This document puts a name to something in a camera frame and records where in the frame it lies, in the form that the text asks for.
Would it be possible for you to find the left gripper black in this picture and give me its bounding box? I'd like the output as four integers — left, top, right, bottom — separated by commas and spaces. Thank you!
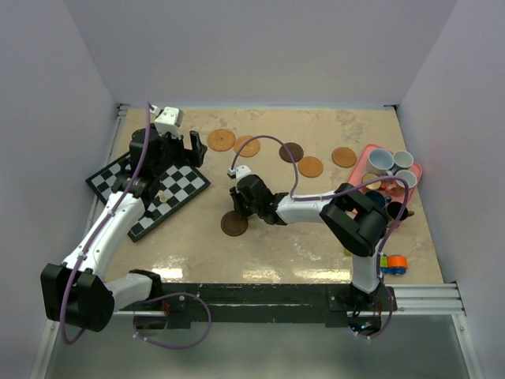
153, 129, 206, 176

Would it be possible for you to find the dark brown wooden coaster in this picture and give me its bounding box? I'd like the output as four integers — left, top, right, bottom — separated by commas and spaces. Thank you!
220, 211, 249, 237

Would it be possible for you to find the scalloped light cork coaster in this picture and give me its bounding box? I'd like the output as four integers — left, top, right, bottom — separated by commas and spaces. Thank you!
207, 128, 236, 152

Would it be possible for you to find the round light cork coaster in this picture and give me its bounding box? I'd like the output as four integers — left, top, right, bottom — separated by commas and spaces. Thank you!
234, 135, 260, 157

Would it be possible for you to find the light orange wooden coaster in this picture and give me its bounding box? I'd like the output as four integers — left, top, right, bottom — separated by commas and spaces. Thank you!
297, 156, 324, 178

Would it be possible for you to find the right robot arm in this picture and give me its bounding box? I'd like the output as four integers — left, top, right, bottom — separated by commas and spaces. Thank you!
230, 172, 388, 310

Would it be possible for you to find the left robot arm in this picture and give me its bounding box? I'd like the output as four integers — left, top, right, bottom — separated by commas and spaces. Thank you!
40, 127, 208, 332

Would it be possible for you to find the dark blue cup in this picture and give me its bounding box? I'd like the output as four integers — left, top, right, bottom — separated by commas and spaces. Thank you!
365, 190, 392, 209

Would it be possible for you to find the black cup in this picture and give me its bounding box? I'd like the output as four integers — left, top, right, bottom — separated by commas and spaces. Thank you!
385, 201, 415, 227

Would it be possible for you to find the grey white cup upper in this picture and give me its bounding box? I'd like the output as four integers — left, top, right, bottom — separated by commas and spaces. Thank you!
392, 150, 414, 173

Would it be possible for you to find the grey white cup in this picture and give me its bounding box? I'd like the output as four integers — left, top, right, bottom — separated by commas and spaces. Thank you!
392, 150, 414, 173
395, 170, 417, 190

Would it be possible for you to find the grey white cup lower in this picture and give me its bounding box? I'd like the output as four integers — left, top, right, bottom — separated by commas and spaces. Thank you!
395, 170, 417, 190

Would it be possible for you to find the black white chessboard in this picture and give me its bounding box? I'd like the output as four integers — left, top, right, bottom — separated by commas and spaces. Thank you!
85, 153, 211, 242

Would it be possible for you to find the beige chess pawn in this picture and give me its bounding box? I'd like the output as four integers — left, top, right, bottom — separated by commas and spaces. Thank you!
157, 190, 167, 203

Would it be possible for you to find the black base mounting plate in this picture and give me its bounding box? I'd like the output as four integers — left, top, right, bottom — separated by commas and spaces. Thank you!
157, 283, 398, 328

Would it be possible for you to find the large white mug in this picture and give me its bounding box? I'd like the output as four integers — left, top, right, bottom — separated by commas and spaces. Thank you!
365, 148, 395, 176

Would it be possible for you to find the pink tray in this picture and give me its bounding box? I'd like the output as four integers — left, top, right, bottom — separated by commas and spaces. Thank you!
347, 144, 423, 209

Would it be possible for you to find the orange blue toy car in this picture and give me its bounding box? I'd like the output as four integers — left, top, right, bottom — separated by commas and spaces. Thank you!
380, 254, 408, 276

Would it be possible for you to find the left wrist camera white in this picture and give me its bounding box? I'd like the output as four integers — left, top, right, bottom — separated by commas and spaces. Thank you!
150, 105, 184, 140

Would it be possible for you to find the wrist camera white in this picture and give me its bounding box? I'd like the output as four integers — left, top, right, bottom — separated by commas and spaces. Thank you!
227, 165, 252, 182
150, 105, 184, 140

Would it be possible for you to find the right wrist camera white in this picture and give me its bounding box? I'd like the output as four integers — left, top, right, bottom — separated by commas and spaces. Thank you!
227, 165, 252, 182

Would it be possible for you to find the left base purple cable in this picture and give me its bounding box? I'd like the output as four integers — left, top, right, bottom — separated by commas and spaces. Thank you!
132, 291, 213, 350

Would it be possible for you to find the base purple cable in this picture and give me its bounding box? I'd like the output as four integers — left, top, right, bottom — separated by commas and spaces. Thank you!
353, 276, 395, 340
132, 291, 213, 350

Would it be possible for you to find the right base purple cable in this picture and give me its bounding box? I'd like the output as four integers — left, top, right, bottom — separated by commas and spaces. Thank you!
353, 276, 395, 340

